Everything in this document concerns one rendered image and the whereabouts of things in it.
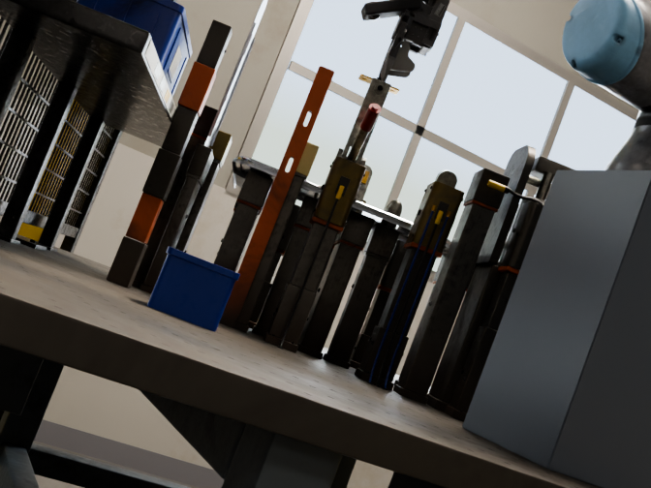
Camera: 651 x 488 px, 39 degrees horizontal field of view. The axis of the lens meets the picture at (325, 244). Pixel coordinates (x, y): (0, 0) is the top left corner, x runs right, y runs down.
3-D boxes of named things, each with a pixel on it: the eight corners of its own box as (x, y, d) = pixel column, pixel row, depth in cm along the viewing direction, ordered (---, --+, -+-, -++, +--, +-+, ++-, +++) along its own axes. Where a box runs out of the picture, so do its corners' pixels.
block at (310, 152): (246, 332, 168) (318, 148, 171) (246, 333, 165) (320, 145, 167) (229, 324, 168) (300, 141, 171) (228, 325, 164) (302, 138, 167)
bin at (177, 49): (168, 115, 176) (193, 53, 177) (154, 79, 146) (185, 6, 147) (86, 82, 175) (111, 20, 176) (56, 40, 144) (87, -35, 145)
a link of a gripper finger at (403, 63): (407, 88, 180) (423, 46, 182) (380, 76, 180) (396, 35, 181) (404, 92, 183) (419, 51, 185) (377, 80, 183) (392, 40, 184)
